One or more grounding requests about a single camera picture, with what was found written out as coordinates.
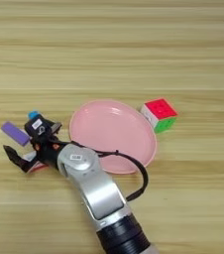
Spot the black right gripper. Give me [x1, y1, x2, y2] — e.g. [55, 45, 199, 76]
[2, 121, 72, 174]

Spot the pink round plate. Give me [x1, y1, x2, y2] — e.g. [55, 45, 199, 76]
[68, 99, 159, 176]

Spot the colourful puzzle cube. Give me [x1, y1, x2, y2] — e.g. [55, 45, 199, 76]
[140, 97, 178, 135]

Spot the purple eraser block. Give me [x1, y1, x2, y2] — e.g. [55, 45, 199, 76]
[0, 120, 31, 148]

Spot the blue eraser block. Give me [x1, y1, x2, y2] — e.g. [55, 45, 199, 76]
[27, 110, 42, 121]

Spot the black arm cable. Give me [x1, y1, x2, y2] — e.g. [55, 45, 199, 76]
[71, 140, 150, 202]

